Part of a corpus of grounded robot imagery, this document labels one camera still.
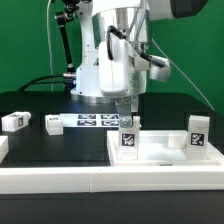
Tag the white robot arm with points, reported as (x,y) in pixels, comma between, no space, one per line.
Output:
(126,19)

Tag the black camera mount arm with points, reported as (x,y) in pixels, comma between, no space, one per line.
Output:
(62,18)

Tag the sheet with fiducial markers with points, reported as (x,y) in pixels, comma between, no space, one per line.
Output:
(89,120)

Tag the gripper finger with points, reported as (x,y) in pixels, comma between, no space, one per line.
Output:
(123,107)

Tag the white U-shaped obstacle fence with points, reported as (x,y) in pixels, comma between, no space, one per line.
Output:
(110,179)

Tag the white square table top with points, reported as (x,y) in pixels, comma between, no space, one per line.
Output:
(155,150)

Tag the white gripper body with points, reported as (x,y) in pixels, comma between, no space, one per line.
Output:
(119,77)

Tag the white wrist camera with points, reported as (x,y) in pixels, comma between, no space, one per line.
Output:
(159,68)

